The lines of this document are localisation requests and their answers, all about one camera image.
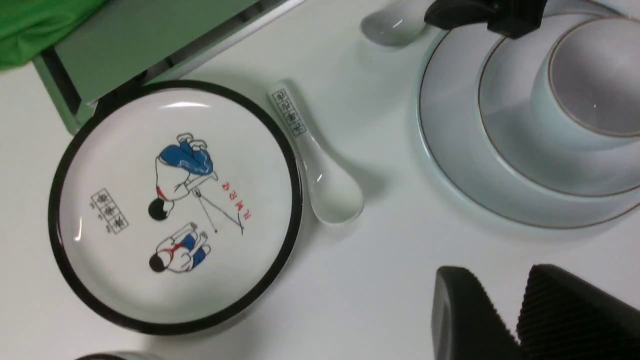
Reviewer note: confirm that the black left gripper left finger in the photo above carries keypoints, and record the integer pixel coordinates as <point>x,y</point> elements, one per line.
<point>464,323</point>

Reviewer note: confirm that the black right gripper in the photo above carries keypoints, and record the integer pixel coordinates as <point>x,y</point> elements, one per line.
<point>510,18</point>

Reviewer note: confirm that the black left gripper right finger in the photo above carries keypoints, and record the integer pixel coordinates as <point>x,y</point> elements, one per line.
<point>564,317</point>

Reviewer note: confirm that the pale blue shallow bowl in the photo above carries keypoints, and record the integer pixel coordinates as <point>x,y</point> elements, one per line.
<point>504,99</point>

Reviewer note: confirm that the pale blue cup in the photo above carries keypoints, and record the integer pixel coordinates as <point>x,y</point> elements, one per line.
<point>586,91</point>

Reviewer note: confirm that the pale blue ceramic spoon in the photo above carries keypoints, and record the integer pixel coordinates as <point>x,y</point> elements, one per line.
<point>397,24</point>

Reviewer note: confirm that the white black-rimmed cup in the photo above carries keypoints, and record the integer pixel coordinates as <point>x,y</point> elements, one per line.
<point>120,355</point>

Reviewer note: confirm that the pale blue flat plate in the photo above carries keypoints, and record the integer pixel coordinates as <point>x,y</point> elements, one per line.
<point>454,138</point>

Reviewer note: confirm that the white printed ceramic spoon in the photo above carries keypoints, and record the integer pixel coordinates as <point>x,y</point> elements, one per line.
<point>336,198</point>

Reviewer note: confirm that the white black-rimmed illustrated plate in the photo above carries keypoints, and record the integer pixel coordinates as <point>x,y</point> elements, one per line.
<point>175,208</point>

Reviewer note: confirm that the green backdrop cloth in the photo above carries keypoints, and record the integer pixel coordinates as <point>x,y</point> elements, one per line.
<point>27,27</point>

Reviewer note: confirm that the metal table cable hatch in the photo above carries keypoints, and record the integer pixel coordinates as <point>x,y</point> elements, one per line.
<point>127,44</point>

